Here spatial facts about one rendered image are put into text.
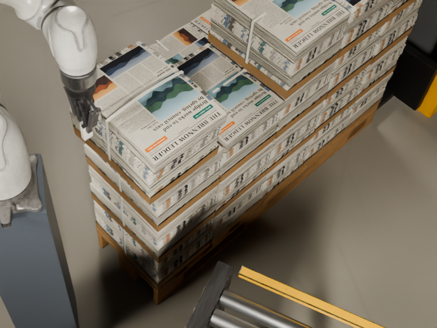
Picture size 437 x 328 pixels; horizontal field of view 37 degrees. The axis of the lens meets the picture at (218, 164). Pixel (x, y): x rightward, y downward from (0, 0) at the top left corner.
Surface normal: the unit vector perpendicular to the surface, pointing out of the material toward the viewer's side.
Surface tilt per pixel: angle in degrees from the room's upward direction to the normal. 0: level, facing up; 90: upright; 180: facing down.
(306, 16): 0
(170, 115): 3
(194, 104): 4
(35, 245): 90
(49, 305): 90
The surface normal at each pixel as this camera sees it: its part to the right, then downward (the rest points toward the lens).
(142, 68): 0.04, -0.62
